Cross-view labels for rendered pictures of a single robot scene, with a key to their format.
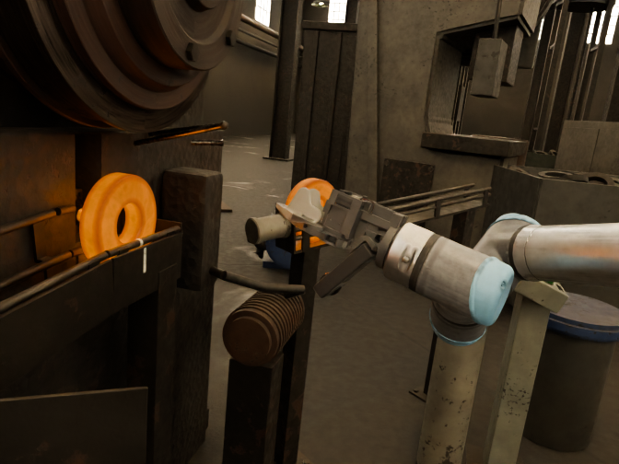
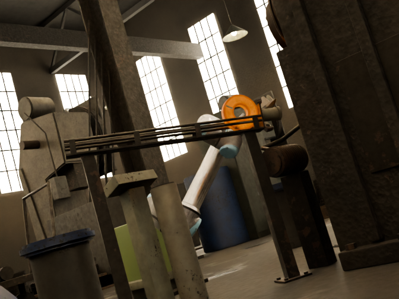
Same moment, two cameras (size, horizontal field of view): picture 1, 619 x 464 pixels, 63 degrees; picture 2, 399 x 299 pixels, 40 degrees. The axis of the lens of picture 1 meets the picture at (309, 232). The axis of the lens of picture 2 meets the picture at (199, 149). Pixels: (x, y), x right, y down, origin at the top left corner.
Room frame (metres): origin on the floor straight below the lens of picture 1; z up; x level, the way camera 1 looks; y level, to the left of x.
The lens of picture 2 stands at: (3.28, 0.76, 0.30)
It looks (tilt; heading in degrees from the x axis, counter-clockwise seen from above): 8 degrees up; 205
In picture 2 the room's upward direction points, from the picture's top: 16 degrees counter-clockwise
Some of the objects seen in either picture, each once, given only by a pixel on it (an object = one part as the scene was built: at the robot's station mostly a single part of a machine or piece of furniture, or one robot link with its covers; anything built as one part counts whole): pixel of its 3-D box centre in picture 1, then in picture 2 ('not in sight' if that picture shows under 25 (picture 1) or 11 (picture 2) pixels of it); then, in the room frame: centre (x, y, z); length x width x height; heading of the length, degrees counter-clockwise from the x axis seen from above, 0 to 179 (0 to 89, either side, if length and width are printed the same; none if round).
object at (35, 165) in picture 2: not in sight; (72, 183); (-2.91, -4.27, 1.42); 1.43 x 1.22 x 2.85; 80
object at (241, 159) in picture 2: not in sight; (243, 174); (-2.74, -1.63, 0.75); 0.70 x 0.48 x 1.50; 165
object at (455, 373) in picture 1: (452, 384); (179, 242); (1.23, -0.43, 0.26); 0.12 x 0.12 x 0.52
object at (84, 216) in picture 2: not in sight; (126, 235); (-1.56, -2.66, 0.43); 1.23 x 0.93 x 0.87; 163
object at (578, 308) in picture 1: (560, 368); (69, 286); (1.49, -0.85, 0.21); 0.32 x 0.32 x 0.43
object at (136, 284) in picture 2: not in sight; (154, 278); (0.72, -0.94, 0.10); 0.32 x 0.32 x 0.04; 76
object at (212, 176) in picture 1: (189, 228); not in sight; (0.99, 0.24, 0.68); 0.11 x 0.08 x 0.24; 75
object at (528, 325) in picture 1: (517, 374); (145, 241); (1.23, -0.59, 0.31); 0.24 x 0.16 x 0.62; 165
